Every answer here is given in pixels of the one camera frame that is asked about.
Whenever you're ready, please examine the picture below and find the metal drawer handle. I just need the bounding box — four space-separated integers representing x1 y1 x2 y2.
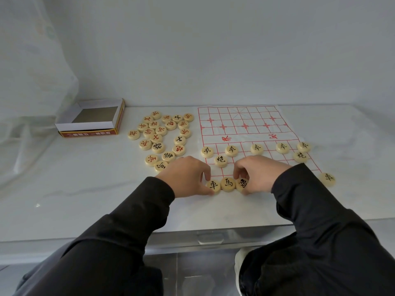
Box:
197 232 225 245

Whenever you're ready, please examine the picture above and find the person's right hand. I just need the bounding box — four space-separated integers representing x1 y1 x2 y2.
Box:
233 155 292 196

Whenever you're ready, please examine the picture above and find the person's left hand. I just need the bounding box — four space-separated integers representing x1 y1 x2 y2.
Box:
155 155 215 199

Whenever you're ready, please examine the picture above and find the red grid xiangqi board sheet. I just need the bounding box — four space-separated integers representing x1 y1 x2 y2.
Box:
197 104 323 182

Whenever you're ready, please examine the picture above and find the sheer white curtain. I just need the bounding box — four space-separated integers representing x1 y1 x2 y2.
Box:
0 0 79 188

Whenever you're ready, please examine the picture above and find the person's right forearm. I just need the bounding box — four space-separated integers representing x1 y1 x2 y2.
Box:
239 163 395 296

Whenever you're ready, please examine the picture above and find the pile of wooden xiangqi pieces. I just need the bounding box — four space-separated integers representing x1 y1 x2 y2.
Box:
127 111 195 173

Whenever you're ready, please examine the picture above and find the white cardboard box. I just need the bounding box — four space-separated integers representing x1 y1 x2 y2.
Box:
55 98 126 139

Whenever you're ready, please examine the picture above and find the person's white perforated shoe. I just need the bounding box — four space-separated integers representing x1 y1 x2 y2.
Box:
234 247 257 296

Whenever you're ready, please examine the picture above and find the person's left forearm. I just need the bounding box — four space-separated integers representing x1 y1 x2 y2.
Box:
12 177 176 296

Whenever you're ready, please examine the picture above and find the grey desk drawer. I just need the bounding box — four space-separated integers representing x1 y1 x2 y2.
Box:
145 224 297 255

